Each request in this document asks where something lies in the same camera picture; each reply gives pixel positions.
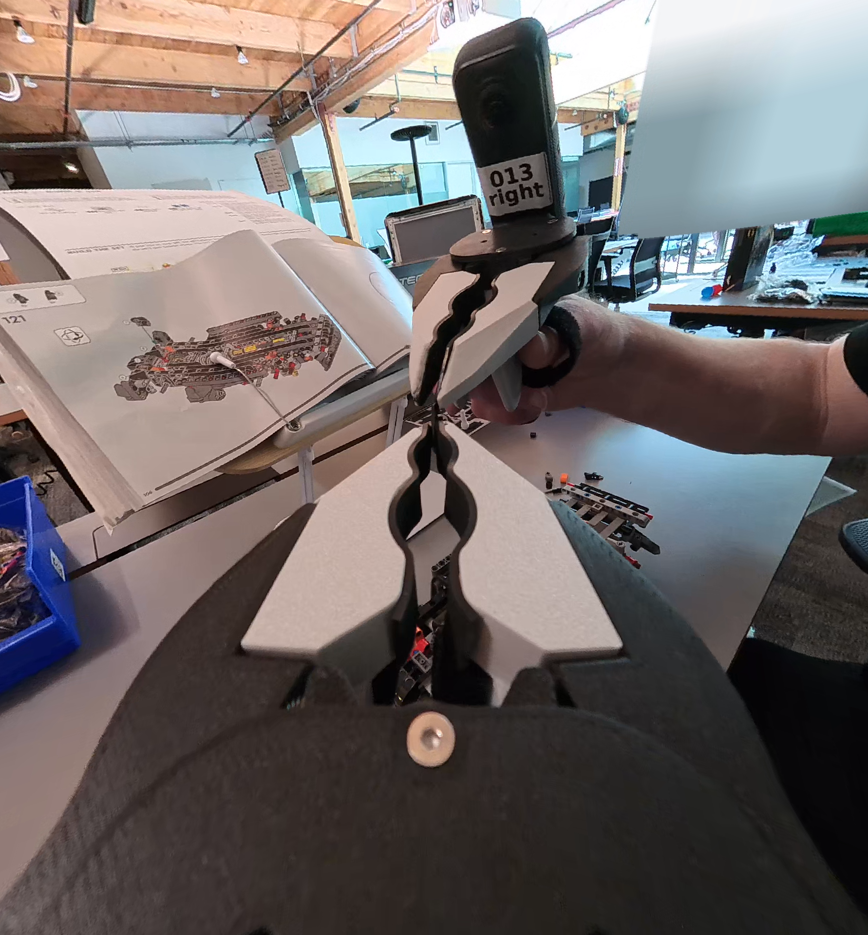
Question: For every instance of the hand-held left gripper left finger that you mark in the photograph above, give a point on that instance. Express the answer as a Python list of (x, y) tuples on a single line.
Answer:
[(332, 584)]

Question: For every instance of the person's right hand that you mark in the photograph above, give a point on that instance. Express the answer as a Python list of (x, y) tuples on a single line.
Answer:
[(609, 365)]

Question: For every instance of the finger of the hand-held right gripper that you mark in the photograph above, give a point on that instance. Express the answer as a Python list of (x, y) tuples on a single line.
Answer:
[(500, 321), (434, 314)]

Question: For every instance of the blue bin with lego bags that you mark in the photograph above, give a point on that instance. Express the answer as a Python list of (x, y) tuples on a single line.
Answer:
[(47, 621)]

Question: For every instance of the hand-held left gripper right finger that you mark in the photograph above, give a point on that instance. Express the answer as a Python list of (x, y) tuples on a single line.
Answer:
[(536, 584)]

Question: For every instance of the sticker sheet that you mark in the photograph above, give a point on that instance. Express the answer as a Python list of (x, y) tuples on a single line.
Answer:
[(470, 418)]

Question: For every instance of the black computer monitor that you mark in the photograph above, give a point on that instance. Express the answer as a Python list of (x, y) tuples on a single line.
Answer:
[(434, 234)]

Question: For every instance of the green plastic bin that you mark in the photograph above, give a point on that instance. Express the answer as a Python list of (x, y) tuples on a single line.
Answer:
[(850, 223)]

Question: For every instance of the lego instruction booklet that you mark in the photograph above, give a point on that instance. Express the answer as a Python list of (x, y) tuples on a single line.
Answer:
[(185, 292)]

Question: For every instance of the person's right forearm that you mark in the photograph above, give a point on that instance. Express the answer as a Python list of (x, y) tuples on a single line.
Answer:
[(733, 387)]

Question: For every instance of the lego car model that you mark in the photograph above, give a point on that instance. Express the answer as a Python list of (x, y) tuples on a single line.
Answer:
[(609, 511)]

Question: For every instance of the white book stand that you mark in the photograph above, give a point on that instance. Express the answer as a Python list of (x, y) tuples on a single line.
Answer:
[(346, 420)]

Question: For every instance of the wooden desk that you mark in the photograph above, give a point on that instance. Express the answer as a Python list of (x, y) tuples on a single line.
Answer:
[(770, 308)]

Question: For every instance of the black floor lamp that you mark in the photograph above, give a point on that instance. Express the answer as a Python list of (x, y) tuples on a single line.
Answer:
[(414, 133)]

